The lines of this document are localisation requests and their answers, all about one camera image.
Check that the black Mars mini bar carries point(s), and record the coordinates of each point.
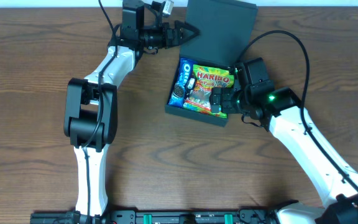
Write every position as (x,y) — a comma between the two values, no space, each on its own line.
(190,84)

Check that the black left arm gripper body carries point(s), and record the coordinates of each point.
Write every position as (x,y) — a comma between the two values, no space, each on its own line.
(173,35)

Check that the green Haribo gummy bag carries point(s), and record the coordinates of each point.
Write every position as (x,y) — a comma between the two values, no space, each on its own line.
(207,78)

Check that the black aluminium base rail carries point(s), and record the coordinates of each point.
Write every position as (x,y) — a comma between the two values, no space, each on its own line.
(244,216)

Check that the black gift box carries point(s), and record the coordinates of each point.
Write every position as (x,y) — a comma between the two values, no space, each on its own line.
(225,29)

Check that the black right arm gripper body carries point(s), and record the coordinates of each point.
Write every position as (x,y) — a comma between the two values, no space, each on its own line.
(215,100)

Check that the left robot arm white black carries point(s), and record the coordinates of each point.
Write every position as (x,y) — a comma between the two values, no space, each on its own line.
(90,119)

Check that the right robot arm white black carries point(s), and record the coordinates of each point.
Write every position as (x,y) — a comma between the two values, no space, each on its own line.
(281,114)

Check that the blue Oreo cookie pack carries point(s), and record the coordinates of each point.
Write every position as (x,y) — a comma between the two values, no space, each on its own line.
(179,89)

